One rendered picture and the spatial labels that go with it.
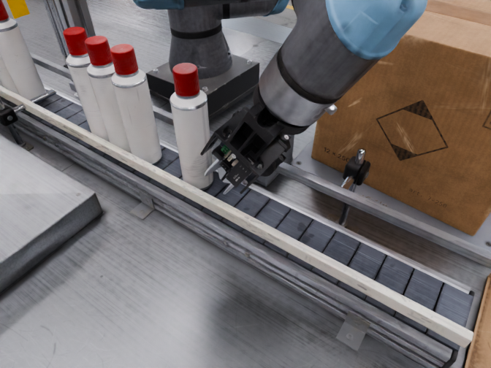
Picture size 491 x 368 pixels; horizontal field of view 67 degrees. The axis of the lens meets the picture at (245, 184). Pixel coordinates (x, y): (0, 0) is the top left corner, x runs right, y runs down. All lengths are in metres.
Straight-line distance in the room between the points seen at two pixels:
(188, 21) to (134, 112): 0.31
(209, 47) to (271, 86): 0.53
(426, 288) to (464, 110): 0.24
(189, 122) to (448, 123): 0.36
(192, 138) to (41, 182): 0.29
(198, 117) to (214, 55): 0.37
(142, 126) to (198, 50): 0.30
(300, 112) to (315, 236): 0.25
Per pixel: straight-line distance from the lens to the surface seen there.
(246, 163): 0.41
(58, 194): 0.68
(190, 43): 0.88
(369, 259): 0.56
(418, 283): 0.56
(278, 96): 0.36
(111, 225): 0.67
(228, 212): 0.54
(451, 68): 0.56
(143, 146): 0.65
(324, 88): 0.34
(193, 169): 0.59
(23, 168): 0.76
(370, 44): 0.32
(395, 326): 0.52
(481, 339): 0.61
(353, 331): 0.55
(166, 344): 0.54
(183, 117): 0.53
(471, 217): 0.66
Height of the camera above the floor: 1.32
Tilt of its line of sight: 44 degrees down
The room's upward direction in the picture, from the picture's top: straight up
